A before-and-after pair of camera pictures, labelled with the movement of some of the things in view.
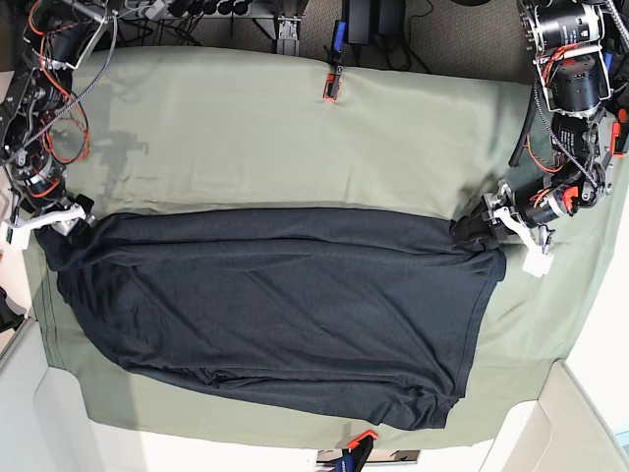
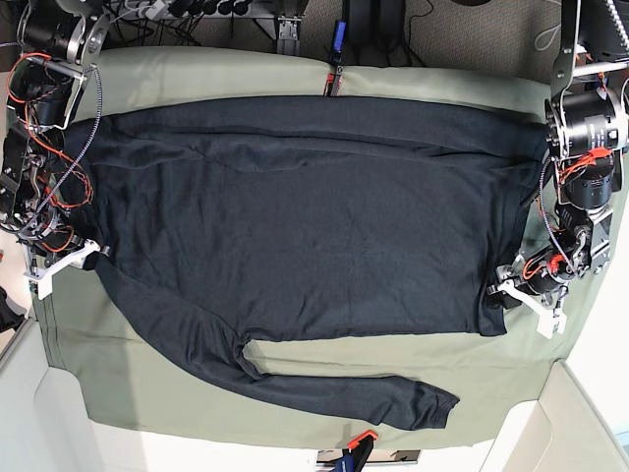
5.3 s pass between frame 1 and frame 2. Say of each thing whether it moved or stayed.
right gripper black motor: moved
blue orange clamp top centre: stayed
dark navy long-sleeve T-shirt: moved
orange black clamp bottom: stayed
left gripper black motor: moved
